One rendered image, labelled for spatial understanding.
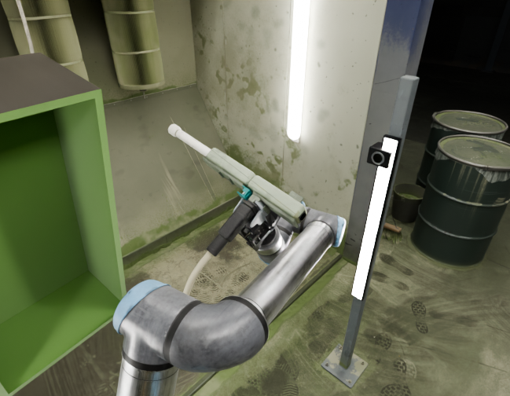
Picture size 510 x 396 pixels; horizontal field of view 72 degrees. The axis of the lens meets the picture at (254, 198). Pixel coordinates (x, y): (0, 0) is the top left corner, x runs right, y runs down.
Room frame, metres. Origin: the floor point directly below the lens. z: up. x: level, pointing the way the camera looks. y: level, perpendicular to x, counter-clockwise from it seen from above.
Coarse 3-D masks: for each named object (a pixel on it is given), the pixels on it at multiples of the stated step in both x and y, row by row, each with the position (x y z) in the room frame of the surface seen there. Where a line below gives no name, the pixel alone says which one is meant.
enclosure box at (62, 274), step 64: (0, 64) 1.15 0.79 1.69; (0, 128) 1.18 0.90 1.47; (64, 128) 1.30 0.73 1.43; (0, 192) 1.16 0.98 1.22; (64, 192) 1.36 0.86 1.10; (0, 256) 1.13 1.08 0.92; (64, 256) 1.35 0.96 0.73; (0, 320) 1.10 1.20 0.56; (64, 320) 1.15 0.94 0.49; (0, 384) 0.78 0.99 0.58
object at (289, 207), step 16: (176, 128) 0.95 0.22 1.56; (192, 144) 0.89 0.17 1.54; (208, 160) 0.82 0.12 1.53; (224, 160) 0.80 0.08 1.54; (224, 176) 0.79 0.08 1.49; (240, 176) 0.75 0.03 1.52; (256, 176) 0.74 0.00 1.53; (256, 192) 0.70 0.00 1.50; (272, 192) 0.69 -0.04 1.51; (240, 208) 0.68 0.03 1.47; (256, 208) 0.68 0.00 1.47; (272, 208) 0.67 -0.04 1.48; (288, 208) 0.64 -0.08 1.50; (304, 208) 0.64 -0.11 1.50; (224, 224) 0.66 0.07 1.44; (240, 224) 0.66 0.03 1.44; (224, 240) 0.63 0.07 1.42
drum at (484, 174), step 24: (504, 144) 2.44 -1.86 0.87; (432, 168) 2.39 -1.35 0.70; (456, 168) 2.16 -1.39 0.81; (480, 168) 2.07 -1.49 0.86; (504, 168) 2.02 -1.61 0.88; (432, 192) 2.28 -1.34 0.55; (456, 192) 2.12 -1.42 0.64; (480, 192) 2.05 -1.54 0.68; (504, 192) 2.05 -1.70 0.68; (432, 216) 2.21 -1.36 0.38; (456, 216) 2.09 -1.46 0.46; (480, 216) 2.04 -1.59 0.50; (432, 240) 2.16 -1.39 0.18; (456, 240) 2.06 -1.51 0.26; (480, 240) 2.04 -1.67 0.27; (456, 264) 2.04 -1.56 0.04
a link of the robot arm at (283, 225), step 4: (304, 204) 0.94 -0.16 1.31; (280, 220) 0.88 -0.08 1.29; (284, 220) 0.88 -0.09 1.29; (280, 224) 0.87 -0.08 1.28; (284, 224) 0.87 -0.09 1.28; (288, 224) 0.88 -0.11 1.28; (280, 228) 0.86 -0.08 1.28; (284, 228) 0.86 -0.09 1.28; (288, 228) 0.87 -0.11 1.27; (292, 228) 0.87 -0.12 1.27; (296, 228) 0.87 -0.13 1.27; (284, 232) 0.86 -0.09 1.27; (288, 232) 0.86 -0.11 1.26; (292, 232) 0.88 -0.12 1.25; (296, 232) 0.87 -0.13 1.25
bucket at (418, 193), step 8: (400, 184) 2.87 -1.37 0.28; (408, 184) 2.88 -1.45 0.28; (400, 192) 2.87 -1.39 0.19; (408, 192) 2.87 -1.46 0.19; (416, 192) 2.82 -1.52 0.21; (400, 200) 2.67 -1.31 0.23; (408, 200) 2.62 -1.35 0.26; (416, 200) 2.61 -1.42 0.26; (392, 208) 2.76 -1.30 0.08; (400, 208) 2.66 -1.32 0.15; (408, 208) 2.63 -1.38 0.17; (416, 208) 2.63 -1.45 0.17; (400, 216) 2.66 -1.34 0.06; (408, 216) 2.63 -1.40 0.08; (416, 216) 2.67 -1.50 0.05
